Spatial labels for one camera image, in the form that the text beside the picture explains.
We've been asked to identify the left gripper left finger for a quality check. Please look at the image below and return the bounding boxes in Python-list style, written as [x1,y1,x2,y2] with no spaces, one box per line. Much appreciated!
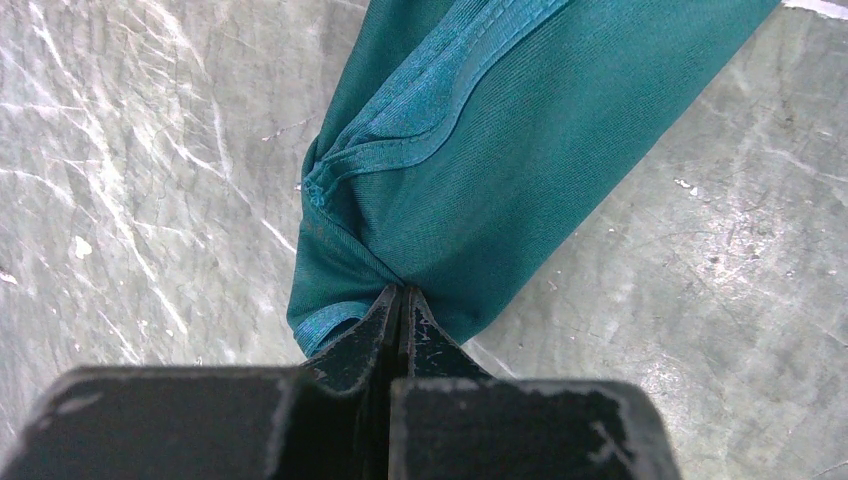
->
[1,285,401,479]

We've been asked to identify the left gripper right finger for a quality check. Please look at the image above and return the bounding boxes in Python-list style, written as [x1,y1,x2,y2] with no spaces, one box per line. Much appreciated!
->
[390,288,680,479]

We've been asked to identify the teal cloth napkin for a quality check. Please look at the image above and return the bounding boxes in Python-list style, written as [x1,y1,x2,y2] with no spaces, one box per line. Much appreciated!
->
[287,1,775,356]

